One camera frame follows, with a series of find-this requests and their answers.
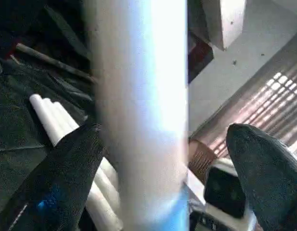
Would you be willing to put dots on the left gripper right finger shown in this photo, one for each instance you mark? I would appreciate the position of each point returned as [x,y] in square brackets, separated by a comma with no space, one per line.
[271,187]

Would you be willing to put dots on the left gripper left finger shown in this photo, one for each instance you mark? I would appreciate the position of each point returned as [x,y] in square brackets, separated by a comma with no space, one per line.
[54,180]

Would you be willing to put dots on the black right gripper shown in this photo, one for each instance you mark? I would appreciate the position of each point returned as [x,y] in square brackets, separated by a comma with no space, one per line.
[211,223]

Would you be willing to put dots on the black plastic mat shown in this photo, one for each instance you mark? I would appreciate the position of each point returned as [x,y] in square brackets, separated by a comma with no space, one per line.
[14,120]

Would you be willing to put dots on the lit slatted window blind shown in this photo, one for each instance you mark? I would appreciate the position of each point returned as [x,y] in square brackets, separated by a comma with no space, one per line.
[271,96]

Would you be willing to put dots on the long dark metal rod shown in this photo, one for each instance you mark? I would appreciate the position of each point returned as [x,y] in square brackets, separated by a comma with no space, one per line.
[54,61]

